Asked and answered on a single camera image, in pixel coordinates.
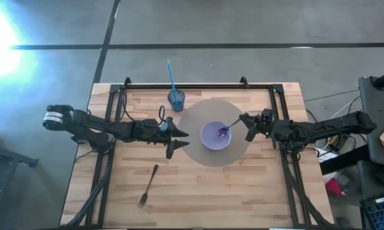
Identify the lavender bowl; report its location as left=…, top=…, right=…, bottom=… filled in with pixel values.
left=199, top=120, right=233, bottom=151

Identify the black table frame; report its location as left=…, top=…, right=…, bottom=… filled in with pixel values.
left=62, top=76, right=332, bottom=229

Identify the iridescent metal spoon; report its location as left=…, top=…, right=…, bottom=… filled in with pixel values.
left=217, top=118, right=242, bottom=138

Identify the red object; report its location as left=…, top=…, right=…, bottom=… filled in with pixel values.
left=325, top=177, right=343, bottom=196

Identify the dark blue gridded crate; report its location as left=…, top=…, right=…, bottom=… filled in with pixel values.
left=360, top=194, right=384, bottom=230

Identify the round grey placemat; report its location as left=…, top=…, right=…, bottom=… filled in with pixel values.
left=178, top=98, right=252, bottom=167

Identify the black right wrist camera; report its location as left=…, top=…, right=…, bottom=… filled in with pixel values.
left=260, top=108, right=275, bottom=124

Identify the blue faceted plastic cup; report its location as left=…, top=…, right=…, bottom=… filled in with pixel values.
left=167, top=89, right=186, bottom=113

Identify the black tripod stand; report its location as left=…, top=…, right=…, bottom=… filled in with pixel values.
left=0, top=127, right=40, bottom=230

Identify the dark metal fork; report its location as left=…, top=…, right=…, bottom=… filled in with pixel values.
left=137, top=164, right=160, bottom=210

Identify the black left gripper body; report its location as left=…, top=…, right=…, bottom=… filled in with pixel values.
left=134, top=116, right=176, bottom=147

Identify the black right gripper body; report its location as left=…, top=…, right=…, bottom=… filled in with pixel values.
left=254, top=112, right=277, bottom=140

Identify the blue drinking straw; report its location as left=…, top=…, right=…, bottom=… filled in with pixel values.
left=166, top=61, right=180, bottom=106

